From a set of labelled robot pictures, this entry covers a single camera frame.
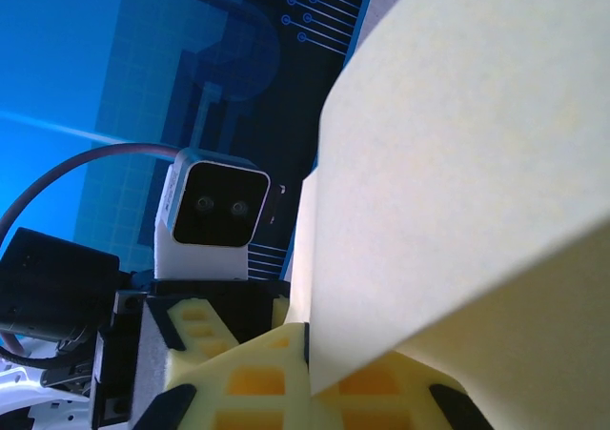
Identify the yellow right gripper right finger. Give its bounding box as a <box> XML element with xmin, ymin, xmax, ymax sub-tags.
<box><xmin>312</xmin><ymin>348</ymin><xmax>495</xmax><ymax>430</ymax></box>

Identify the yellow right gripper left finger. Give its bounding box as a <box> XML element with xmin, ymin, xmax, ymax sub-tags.
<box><xmin>127</xmin><ymin>321</ymin><xmax>315</xmax><ymax>430</ymax></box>

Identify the yellow cloth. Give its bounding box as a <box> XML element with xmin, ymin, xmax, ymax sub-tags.
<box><xmin>288</xmin><ymin>0</ymin><xmax>610</xmax><ymax>399</ymax></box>

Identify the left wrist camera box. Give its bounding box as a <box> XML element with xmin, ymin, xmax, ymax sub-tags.
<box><xmin>152</xmin><ymin>147</ymin><xmax>273</xmax><ymax>281</ymax></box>

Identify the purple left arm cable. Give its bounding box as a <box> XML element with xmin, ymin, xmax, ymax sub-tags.
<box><xmin>0</xmin><ymin>142</ymin><xmax>181</xmax><ymax>240</ymax></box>

